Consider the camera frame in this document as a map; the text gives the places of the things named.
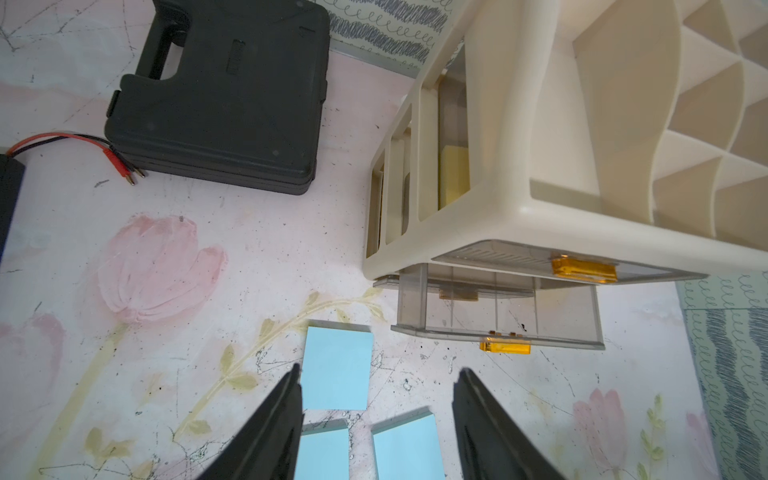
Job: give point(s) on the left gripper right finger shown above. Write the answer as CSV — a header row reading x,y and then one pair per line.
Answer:
x,y
490,444

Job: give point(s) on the yellow sticky note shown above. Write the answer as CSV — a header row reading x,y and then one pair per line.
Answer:
x,y
454,178

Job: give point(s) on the floral pink table mat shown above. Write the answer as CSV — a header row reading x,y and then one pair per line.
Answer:
x,y
142,325

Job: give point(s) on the beige desk organizer cabinet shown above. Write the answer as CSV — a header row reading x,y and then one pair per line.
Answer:
x,y
676,100

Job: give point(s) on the blue sticky note lower right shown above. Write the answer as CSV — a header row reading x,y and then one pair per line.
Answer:
x,y
407,446

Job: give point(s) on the blue sticky note top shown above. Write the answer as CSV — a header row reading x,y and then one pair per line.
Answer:
x,y
336,366

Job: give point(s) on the grey transparent drawer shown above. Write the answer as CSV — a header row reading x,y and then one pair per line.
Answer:
x,y
564,174

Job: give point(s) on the blue sticky note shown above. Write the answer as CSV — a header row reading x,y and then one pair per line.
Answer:
x,y
407,446
324,451
336,366

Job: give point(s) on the red and black probes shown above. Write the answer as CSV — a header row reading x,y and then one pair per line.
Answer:
x,y
97,146

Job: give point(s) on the blue sticky note lower left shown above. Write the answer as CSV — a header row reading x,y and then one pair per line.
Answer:
x,y
324,451

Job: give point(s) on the black plastic tool case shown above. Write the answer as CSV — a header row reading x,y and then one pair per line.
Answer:
x,y
227,91

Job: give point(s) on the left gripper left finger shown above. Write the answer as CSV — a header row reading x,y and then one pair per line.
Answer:
x,y
266,447

